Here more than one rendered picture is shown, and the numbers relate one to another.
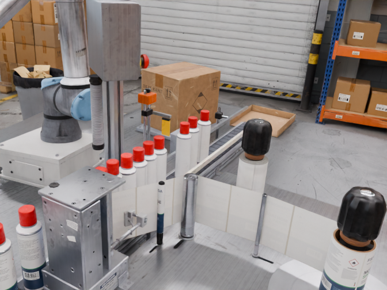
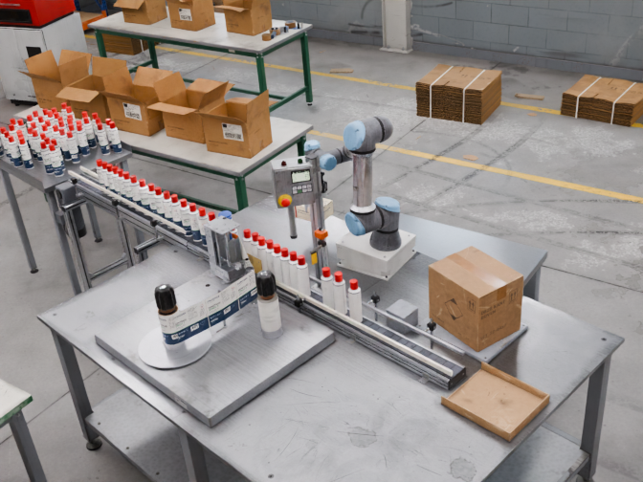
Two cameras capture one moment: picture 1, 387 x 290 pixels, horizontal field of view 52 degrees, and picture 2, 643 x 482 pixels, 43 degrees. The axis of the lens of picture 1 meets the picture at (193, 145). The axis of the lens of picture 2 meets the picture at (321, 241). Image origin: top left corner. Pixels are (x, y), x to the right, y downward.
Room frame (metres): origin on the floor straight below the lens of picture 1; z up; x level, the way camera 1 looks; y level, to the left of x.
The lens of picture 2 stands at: (2.18, -2.69, 2.96)
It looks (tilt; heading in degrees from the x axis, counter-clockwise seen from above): 31 degrees down; 109
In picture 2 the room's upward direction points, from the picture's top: 5 degrees counter-clockwise
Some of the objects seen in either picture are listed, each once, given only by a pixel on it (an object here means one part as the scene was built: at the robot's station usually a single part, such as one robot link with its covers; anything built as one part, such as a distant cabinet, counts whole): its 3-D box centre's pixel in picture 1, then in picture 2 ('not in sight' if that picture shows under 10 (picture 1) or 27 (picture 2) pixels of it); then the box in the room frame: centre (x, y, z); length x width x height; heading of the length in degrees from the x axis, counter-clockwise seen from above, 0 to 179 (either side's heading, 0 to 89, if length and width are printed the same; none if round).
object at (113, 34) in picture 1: (113, 37); (293, 182); (1.05, 0.23, 1.38); 0.17 x 0.10 x 0.19; 27
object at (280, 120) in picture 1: (263, 119); (495, 399); (1.99, -0.36, 0.85); 0.30 x 0.26 x 0.04; 152
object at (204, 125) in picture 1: (203, 136); (355, 300); (1.37, -0.03, 0.98); 0.05 x 0.05 x 0.20
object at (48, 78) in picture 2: not in sight; (59, 81); (-1.54, 2.31, 0.97); 0.45 x 0.40 x 0.37; 74
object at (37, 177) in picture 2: not in sight; (75, 211); (-0.93, 1.30, 0.46); 0.73 x 0.62 x 0.93; 152
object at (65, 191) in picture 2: not in sight; (69, 211); (-0.66, 0.91, 0.71); 0.15 x 0.12 x 0.34; 62
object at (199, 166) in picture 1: (209, 158); (347, 319); (1.35, -0.06, 0.91); 1.07 x 0.01 x 0.02; 152
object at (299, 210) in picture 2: not in sight; (313, 208); (0.97, 0.69, 0.99); 0.16 x 0.12 x 0.07; 162
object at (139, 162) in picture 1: (138, 180); (286, 268); (1.01, 0.15, 0.98); 0.05 x 0.05 x 0.20
